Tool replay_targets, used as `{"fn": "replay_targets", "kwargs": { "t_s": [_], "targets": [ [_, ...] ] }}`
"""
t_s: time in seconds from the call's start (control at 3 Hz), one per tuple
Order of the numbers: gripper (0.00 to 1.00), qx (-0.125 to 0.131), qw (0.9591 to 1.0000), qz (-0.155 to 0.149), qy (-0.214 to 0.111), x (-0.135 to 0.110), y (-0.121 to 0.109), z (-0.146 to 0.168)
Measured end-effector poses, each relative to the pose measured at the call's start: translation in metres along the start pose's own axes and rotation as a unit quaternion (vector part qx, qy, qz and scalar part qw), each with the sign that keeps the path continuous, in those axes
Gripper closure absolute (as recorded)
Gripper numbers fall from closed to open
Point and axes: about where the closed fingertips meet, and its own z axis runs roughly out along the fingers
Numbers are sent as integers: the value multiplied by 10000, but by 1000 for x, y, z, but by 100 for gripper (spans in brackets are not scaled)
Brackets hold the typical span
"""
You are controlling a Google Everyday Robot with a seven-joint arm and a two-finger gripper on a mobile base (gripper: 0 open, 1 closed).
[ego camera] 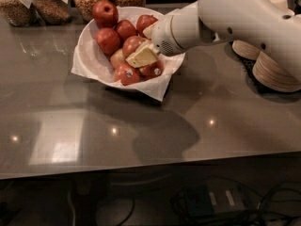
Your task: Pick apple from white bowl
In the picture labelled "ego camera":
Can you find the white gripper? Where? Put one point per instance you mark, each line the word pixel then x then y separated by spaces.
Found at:
pixel 163 35

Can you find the red-yellow apple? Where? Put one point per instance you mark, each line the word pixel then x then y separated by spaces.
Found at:
pixel 131 44

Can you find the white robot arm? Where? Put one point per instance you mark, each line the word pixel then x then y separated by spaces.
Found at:
pixel 208 22

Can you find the red apple upper right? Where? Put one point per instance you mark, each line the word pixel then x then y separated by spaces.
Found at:
pixel 143 22

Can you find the red apple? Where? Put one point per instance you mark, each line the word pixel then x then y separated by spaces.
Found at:
pixel 125 29
pixel 143 22
pixel 105 14
pixel 108 40

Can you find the red apple right stickered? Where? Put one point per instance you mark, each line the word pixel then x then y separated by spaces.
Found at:
pixel 153 70

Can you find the red apple stickered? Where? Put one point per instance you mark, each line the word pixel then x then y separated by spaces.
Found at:
pixel 153 70
pixel 126 74

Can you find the red apple upper middle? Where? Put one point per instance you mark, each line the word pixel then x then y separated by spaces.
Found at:
pixel 125 29

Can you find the pale apple lower left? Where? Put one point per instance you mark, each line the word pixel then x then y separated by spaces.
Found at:
pixel 117 58

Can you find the red apple front stickered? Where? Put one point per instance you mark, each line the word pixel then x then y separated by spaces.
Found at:
pixel 126 74

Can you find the red apple top left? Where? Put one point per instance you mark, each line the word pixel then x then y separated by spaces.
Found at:
pixel 105 14

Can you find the white bowl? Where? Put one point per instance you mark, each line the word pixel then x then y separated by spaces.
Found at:
pixel 87 44

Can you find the white paper liner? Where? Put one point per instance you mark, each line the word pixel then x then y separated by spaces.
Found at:
pixel 91 63

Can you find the rear stack paper bowls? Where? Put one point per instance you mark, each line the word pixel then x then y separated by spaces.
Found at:
pixel 248 51

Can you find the black tray under bowls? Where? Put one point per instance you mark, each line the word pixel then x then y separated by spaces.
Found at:
pixel 260 88

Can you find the glass jar far left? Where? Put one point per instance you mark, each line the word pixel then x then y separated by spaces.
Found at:
pixel 18 12

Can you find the black power box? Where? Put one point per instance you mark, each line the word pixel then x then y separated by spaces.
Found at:
pixel 214 199

